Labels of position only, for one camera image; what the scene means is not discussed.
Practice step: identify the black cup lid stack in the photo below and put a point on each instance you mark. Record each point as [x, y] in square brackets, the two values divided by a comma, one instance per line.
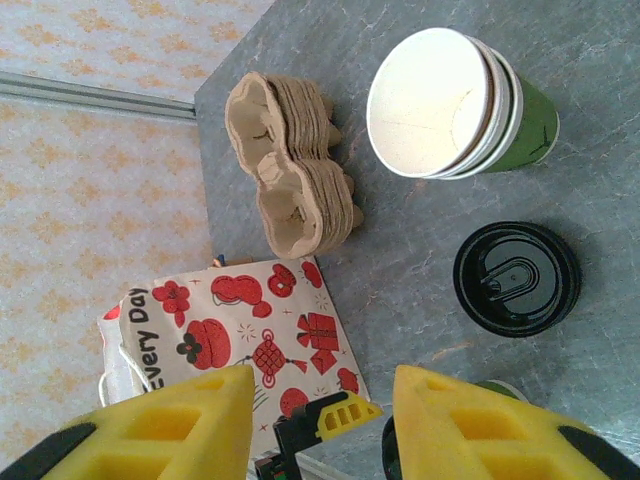
[515, 280]

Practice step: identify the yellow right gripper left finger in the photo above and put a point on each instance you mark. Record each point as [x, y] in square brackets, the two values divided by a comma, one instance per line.
[150, 435]

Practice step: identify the brown pulp cup carrier stack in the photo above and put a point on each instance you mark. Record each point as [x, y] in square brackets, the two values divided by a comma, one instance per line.
[295, 165]

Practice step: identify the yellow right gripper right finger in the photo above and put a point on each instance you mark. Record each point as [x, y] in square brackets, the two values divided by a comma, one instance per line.
[490, 440]

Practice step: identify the red white printed paper bag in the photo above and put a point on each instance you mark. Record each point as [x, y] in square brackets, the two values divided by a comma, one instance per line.
[225, 325]

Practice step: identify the aluminium frame post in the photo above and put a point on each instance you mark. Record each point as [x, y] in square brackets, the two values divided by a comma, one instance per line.
[100, 95]

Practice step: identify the green paper cup stack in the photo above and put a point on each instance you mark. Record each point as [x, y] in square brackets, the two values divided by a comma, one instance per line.
[430, 100]

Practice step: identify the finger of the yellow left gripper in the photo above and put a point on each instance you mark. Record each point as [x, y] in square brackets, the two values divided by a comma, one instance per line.
[345, 417]

